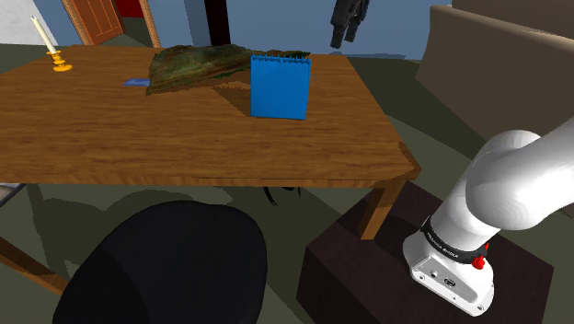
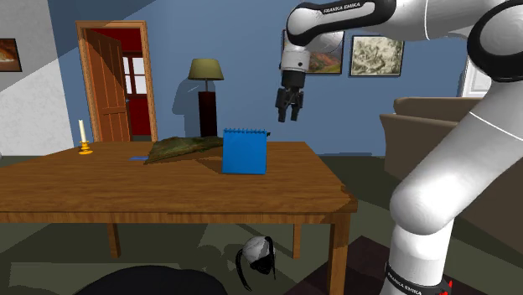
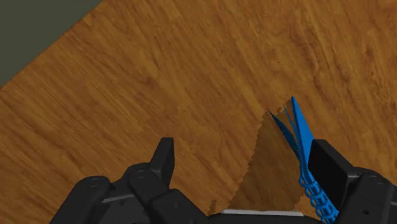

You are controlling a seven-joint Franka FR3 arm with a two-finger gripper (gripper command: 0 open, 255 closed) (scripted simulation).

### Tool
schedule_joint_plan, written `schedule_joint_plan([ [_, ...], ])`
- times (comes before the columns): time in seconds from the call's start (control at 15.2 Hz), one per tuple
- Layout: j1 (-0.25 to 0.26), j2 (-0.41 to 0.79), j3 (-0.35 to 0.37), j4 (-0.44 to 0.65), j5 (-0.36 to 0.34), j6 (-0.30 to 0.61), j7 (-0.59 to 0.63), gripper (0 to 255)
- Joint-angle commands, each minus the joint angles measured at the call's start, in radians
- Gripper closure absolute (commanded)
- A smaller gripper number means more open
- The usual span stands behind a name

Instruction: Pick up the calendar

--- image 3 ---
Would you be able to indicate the blue scissors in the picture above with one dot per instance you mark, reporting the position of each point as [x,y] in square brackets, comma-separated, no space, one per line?
[302,139]

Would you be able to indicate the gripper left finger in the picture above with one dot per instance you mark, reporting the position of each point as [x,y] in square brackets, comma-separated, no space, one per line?
[145,186]

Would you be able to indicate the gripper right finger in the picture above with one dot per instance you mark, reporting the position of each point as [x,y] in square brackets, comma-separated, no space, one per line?
[347,183]

